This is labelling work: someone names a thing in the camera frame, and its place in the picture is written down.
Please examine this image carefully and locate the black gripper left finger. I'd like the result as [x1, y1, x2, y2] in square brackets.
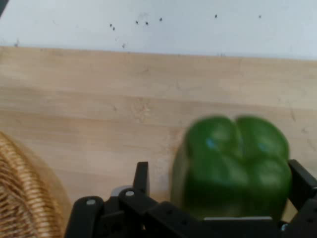
[64, 161, 206, 238]

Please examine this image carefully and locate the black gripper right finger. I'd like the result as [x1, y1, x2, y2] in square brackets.
[281, 159, 317, 238]

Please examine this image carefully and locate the green toy bell pepper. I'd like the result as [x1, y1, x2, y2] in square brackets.
[170, 114, 293, 221]

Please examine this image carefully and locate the bamboo wooden cutting board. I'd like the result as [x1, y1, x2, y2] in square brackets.
[0, 46, 317, 224]

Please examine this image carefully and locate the woven wicker basket with handles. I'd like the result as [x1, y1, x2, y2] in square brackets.
[0, 131, 72, 238]

